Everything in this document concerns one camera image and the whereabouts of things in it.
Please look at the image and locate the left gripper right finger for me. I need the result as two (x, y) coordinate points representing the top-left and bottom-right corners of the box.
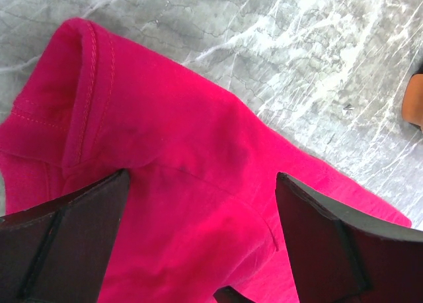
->
(214, 172), (423, 303)

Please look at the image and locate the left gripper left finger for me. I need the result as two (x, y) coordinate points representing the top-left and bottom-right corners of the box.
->
(1, 170), (130, 302)

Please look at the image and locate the orange plastic tub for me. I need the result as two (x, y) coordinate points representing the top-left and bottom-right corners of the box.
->
(401, 64), (422, 130)

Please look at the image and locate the pink t shirt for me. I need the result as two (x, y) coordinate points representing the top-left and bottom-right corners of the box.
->
(1, 18), (411, 302)

